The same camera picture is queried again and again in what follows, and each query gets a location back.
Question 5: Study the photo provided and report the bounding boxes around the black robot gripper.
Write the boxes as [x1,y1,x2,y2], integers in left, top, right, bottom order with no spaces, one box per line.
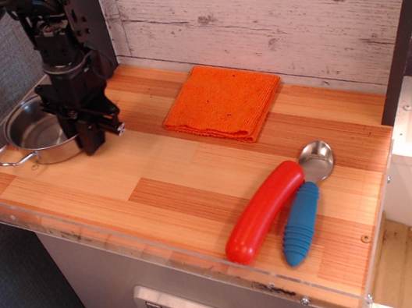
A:
[34,58,125,156]

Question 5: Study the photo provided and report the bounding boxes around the stainless steel pot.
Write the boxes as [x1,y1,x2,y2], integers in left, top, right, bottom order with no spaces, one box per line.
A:
[0,95,83,167]

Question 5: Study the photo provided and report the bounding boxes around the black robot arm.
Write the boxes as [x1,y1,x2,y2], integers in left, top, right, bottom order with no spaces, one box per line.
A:
[0,0,125,165]

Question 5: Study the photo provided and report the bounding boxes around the orange folded cloth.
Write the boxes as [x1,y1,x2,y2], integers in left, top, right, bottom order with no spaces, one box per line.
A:
[163,65,280,143]

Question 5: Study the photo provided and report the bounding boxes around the clear acrylic edge guard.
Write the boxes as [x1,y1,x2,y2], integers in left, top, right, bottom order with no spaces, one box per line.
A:
[0,204,373,308]

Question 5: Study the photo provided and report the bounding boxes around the grey toy fridge cabinet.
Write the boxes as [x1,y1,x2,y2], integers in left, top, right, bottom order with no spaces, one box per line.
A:
[36,185,343,308]

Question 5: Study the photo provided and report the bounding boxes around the red plastic sausage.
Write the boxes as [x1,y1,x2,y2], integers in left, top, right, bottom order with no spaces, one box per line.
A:
[225,161,304,265]

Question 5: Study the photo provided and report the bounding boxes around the dark left shelf post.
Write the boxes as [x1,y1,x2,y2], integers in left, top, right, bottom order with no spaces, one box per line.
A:
[69,0,118,79]

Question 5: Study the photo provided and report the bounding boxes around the dark shelf post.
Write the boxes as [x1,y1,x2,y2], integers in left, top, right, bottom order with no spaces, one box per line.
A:
[381,0,412,126]
[69,0,118,79]

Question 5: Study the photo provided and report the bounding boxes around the blue handled metal spoon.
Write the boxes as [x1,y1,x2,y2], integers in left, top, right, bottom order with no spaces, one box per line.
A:
[282,140,334,267]

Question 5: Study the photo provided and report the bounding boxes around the dark right shelf post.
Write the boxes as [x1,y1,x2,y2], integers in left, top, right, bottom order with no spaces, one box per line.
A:
[381,0,412,126]

